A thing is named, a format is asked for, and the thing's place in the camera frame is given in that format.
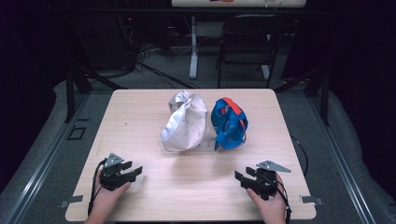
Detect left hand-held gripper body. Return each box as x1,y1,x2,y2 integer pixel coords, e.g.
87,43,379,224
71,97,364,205
99,152,126,192

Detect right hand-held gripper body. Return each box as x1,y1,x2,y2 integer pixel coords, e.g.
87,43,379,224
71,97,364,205
254,160,292,202

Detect blue baseball cap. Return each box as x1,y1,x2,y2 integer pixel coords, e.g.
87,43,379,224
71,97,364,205
210,96,249,151

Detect white baseball cap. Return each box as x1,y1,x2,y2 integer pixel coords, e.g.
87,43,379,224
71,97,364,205
160,90,209,153

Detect person's left hand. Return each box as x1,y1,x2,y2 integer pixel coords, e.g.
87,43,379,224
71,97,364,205
92,170,132,217

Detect person's right hand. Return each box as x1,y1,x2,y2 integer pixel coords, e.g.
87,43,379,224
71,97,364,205
246,173,288,224

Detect black metal stand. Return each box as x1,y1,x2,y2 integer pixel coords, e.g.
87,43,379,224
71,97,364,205
64,65,129,123
273,65,331,127

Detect dark box with red light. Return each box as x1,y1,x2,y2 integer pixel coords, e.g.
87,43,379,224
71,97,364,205
89,12,137,71

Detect black folding chair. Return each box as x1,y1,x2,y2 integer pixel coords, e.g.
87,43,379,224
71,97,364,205
216,13,286,90

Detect white desk leg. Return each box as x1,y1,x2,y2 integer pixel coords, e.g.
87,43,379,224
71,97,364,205
189,16,200,80

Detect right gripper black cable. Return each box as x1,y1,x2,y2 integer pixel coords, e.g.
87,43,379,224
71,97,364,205
267,174,293,224

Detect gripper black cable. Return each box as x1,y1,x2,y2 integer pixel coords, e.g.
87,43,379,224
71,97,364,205
267,174,293,224
87,158,108,217

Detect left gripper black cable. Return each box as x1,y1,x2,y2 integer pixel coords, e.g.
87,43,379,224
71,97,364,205
87,158,108,217

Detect grey metal table bracket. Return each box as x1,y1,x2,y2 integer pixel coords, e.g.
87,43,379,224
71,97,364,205
58,194,85,209
300,194,325,206

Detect thin black cable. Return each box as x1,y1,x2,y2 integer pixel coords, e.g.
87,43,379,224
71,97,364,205
290,134,310,179

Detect aluminium floor rail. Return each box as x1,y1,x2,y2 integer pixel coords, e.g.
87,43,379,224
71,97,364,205
3,92,92,224
305,92,378,224

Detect black floor cable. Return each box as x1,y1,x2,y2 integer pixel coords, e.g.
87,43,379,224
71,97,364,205
134,60,201,90

